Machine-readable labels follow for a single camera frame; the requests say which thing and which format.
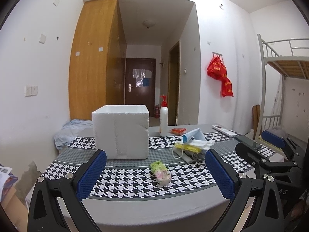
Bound white remote control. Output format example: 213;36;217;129
212;125;238;138

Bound metal bunk bed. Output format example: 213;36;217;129
255;34;308;141

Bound black smartphone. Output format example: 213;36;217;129
234;135;262;150

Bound wooden boards leaning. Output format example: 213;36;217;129
252;105;260;136

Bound grey sock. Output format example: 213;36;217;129
181;150;205;163

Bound wall socket pair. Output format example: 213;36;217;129
25;86;38;97

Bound white lotion pump bottle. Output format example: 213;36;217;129
159;95;169;137

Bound wooden wardrobe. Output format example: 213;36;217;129
69;0;127;120

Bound dark brown entrance door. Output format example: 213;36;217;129
125;58;156;117

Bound yellow foam fruit net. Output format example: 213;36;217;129
174;143;202;154

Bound ceiling lamp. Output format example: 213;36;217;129
142;19;155;29

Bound wooden side door frame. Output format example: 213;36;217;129
168;41;180;126

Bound white tissue paper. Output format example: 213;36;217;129
187;140;215;150

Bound red snack packet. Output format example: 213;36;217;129
169;128;186;135

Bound white styrofoam box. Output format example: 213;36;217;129
92;105;149;160

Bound blue face mask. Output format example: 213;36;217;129
182;128;205;143

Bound light blue crumpled sheet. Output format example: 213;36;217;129
54;119;93;150

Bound red fire extinguisher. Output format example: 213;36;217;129
154;104;160;118

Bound papers on left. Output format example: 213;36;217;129
0;165;18;200

